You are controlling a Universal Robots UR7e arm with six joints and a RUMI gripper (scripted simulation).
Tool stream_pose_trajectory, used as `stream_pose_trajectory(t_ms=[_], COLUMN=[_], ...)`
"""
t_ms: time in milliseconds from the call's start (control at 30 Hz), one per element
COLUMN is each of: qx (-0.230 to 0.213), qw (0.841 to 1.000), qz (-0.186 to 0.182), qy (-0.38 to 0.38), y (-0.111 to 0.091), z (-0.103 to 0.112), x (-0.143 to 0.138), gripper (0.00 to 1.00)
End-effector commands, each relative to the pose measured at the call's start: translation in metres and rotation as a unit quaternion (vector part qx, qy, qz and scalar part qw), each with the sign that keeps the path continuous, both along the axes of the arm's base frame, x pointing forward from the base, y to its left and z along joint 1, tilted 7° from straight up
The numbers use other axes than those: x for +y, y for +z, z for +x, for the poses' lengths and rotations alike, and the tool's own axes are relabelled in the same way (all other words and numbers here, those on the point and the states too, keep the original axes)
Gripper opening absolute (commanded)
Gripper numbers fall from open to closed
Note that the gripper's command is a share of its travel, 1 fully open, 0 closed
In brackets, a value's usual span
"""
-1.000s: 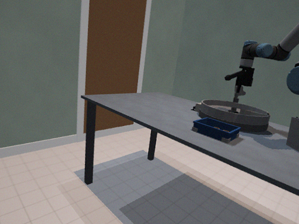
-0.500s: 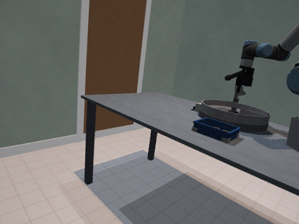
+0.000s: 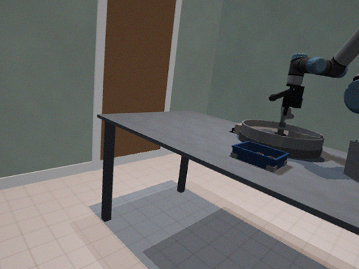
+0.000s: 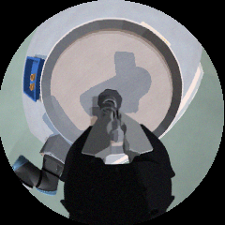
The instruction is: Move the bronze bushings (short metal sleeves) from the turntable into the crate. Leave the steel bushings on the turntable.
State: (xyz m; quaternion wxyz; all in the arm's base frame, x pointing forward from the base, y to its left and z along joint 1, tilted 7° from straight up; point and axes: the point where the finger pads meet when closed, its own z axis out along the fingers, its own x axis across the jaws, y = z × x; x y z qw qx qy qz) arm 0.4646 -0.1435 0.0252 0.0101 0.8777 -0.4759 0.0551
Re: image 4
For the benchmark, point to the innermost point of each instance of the blue open crate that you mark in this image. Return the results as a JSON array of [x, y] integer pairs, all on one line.
[[32, 65]]

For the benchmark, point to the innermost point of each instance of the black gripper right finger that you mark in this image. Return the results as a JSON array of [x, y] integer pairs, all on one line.
[[140, 141]]

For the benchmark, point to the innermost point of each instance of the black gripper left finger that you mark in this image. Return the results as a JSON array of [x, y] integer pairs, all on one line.
[[95, 142]]

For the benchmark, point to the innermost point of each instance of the bronze bushing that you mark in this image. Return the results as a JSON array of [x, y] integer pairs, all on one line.
[[33, 76], [32, 87]]

